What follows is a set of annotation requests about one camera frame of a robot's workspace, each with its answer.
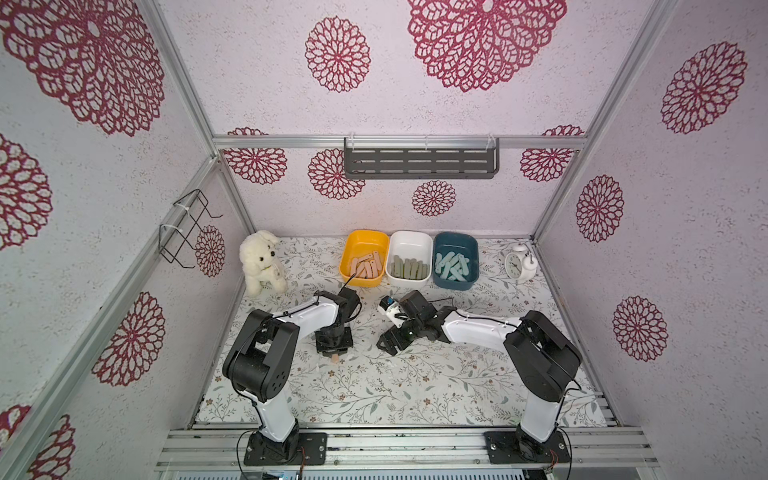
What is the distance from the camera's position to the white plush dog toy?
927mm

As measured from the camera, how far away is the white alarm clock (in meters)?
1.00

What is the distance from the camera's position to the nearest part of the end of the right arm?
69 centimetres

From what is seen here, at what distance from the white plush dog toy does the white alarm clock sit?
0.82 m

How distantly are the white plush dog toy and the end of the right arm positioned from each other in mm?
432
